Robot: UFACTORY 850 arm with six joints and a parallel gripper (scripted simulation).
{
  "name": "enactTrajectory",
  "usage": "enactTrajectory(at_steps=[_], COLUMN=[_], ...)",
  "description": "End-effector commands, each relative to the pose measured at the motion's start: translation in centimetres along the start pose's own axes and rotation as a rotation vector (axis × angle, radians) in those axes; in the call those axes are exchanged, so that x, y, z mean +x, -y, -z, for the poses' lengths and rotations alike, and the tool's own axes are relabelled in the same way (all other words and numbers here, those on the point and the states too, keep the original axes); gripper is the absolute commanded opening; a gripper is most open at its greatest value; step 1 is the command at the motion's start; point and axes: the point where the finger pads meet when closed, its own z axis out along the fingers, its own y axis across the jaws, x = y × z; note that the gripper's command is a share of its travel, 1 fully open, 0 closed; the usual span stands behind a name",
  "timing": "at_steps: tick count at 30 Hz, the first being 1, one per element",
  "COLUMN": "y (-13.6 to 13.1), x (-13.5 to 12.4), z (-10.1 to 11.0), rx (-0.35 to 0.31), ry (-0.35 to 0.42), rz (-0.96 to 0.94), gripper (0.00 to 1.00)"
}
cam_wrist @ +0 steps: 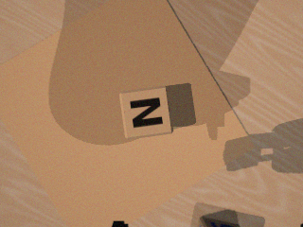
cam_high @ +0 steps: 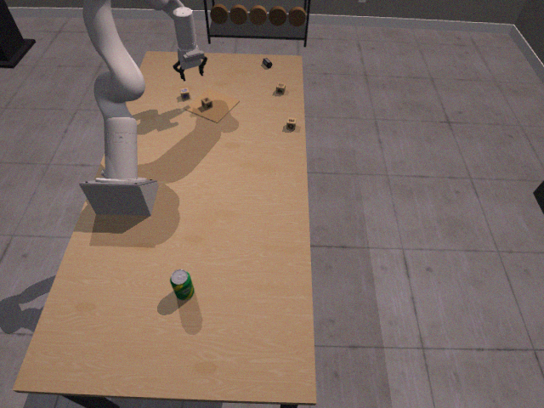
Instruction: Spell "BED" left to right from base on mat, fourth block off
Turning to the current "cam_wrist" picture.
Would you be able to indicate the tan mat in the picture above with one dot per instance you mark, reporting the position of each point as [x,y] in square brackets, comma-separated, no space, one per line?
[60,102]

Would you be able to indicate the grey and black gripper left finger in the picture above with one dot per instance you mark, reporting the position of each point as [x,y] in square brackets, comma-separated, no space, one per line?
[119,223]

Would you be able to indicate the tan block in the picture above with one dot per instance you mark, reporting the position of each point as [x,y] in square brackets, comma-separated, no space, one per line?
[146,112]
[210,222]

